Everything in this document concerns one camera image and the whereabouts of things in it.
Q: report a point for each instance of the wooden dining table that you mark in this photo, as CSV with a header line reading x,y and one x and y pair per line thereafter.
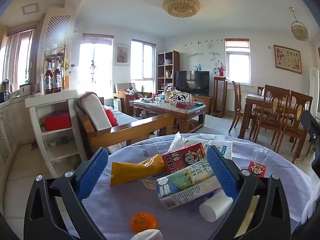
x,y
248,105

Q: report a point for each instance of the white wall radiator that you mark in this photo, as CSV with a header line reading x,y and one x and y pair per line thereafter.
x,y
232,100

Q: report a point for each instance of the clear tissue pack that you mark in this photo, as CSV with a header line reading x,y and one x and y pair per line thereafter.
x,y
223,148

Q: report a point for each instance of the green and blue milk carton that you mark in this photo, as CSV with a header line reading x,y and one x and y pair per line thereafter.
x,y
185,185

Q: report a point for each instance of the white paper bag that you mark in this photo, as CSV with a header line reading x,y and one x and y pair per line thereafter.
x,y
117,105

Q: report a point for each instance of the white crumpled tissue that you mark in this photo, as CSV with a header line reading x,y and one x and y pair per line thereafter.
x,y
147,235

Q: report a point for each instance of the brown beer bottle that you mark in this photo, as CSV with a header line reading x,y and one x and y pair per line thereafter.
x,y
48,80
57,78

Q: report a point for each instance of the red cushion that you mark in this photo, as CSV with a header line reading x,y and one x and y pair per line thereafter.
x,y
111,117

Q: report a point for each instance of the orange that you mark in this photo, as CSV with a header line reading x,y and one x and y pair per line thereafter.
x,y
142,222

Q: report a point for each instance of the wooden bookshelf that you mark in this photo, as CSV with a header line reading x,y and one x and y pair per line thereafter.
x,y
176,65

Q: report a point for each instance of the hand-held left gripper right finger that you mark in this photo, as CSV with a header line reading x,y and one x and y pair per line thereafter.
x,y
222,172

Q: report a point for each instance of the tall wooden plant stand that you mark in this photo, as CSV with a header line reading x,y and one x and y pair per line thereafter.
x,y
220,95

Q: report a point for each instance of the white ceiling vent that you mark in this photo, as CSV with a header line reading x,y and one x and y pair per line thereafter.
x,y
30,8

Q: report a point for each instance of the white shelf cabinet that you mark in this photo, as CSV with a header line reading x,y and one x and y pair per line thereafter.
x,y
35,102

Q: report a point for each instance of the small red packet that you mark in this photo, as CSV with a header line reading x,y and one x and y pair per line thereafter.
x,y
257,169

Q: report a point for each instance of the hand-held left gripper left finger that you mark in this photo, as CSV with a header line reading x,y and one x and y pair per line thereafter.
x,y
92,172

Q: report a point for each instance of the yellow snack wrapper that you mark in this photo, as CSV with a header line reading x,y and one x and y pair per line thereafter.
x,y
130,171

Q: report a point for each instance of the wooden television stand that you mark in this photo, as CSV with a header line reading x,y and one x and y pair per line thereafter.
x,y
206,105

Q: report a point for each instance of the red flower vase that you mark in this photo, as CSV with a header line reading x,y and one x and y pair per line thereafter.
x,y
221,71

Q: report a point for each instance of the dark thermos pot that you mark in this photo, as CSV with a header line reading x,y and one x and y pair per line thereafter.
x,y
5,90

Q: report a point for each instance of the window with red blind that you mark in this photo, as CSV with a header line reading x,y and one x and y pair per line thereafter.
x,y
237,65

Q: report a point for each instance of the double pane window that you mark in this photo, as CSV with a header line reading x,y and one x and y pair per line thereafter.
x,y
142,60

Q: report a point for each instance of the framed flower picture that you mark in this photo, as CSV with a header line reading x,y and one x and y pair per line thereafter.
x,y
287,59

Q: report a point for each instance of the wooden armchair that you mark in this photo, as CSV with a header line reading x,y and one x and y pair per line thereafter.
x,y
122,97

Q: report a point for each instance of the flat screen television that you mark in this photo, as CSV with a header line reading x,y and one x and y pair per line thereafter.
x,y
192,82

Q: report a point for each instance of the small framed flower painting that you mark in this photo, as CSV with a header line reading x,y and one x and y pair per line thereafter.
x,y
122,55

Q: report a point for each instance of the wooden coffee table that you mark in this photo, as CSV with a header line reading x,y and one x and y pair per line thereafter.
x,y
170,112

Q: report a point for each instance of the white humidifier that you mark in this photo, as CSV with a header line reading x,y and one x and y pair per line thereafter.
x,y
25,90

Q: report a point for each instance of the wooden dining chair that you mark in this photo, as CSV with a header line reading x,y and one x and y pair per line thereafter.
x,y
271,112
260,90
297,120
236,100

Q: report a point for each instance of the white paper cup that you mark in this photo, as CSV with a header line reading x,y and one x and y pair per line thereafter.
x,y
212,208

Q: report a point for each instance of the crumpled white plastic wrapper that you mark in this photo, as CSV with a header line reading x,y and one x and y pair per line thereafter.
x,y
178,141

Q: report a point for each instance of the red milk carton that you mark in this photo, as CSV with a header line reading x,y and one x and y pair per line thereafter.
x,y
182,157

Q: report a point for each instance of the crystal pendant lamp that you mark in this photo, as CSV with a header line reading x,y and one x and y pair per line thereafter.
x,y
299,30

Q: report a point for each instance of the wooden sofa with cushions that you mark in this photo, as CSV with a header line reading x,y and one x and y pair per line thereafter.
x,y
120,132

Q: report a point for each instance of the round crystal ceiling lamp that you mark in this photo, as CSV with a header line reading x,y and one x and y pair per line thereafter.
x,y
181,5

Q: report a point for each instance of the window with brown blind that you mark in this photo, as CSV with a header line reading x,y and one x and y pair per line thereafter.
x,y
97,62

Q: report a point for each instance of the red box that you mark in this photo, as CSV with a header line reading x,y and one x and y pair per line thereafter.
x,y
57,121

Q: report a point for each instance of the white standing air conditioner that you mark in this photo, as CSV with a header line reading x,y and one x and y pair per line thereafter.
x,y
315,87

